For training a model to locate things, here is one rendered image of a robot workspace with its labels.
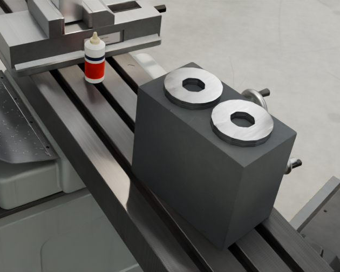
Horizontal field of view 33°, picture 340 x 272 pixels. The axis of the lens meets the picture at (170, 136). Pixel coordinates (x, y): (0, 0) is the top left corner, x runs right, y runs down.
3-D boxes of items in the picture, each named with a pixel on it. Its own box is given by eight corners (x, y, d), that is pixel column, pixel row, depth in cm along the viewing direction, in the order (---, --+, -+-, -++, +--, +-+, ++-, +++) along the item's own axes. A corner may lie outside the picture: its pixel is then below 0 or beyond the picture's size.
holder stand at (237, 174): (180, 143, 107) (194, 53, 94) (271, 215, 96) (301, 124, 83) (130, 171, 100) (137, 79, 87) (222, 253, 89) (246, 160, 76)
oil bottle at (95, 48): (98, 70, 122) (99, 25, 114) (107, 81, 119) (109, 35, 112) (81, 75, 120) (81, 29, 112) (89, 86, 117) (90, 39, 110)
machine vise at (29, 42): (133, 12, 141) (136, -30, 133) (163, 44, 132) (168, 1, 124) (-10, 40, 126) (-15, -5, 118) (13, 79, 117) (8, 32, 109)
